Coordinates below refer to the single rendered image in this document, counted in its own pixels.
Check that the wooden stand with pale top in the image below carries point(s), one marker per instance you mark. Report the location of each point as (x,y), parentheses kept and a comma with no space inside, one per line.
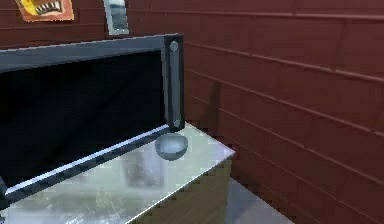
(186,186)

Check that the grey bowl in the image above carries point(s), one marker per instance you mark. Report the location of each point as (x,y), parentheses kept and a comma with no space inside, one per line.
(171,147)

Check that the orange framed wall picture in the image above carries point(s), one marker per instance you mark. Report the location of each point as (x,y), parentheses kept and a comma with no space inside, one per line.
(45,9)

